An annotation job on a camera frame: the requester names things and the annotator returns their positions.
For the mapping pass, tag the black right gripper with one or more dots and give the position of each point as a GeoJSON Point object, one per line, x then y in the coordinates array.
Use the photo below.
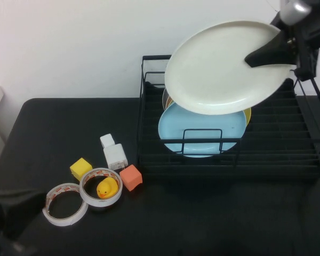
{"type": "Point", "coordinates": [314, 32]}

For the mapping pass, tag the white plate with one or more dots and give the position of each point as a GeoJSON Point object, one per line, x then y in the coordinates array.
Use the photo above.
{"type": "Point", "coordinates": [216, 69]}

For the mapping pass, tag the white charger plug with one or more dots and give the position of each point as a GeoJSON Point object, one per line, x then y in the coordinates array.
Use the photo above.
{"type": "Point", "coordinates": [114, 154]}

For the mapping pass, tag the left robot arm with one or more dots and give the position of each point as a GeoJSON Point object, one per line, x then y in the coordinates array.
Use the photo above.
{"type": "Point", "coordinates": [13, 208]}

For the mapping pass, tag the yellow plate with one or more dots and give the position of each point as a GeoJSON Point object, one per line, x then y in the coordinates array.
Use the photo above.
{"type": "Point", "coordinates": [247, 116]}

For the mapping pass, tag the yellow rubber duck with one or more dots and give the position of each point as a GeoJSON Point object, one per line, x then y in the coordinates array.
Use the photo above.
{"type": "Point", "coordinates": [106, 188]}

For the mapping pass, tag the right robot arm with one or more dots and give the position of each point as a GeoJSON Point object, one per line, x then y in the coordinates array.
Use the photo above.
{"type": "Point", "coordinates": [294, 10]}

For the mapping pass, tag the light blue plate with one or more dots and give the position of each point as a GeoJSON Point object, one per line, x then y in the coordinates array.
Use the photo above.
{"type": "Point", "coordinates": [202, 125]}

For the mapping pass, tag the pink plate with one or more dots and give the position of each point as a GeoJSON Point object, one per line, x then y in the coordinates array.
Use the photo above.
{"type": "Point", "coordinates": [170, 102]}

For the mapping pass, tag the white double-sided tape roll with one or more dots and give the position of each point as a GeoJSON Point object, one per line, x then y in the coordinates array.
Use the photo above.
{"type": "Point", "coordinates": [100, 204]}
{"type": "Point", "coordinates": [61, 222]}

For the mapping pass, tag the yellow foam cube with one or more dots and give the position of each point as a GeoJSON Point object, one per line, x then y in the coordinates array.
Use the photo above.
{"type": "Point", "coordinates": [80, 165]}

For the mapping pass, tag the grey plate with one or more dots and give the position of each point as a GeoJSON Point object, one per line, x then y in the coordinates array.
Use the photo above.
{"type": "Point", "coordinates": [164, 100]}

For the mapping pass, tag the small white cube adapter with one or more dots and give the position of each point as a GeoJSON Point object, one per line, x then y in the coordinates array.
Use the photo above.
{"type": "Point", "coordinates": [106, 140]}

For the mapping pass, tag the orange foam cube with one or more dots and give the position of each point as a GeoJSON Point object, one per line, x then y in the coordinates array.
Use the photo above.
{"type": "Point", "coordinates": [130, 177]}

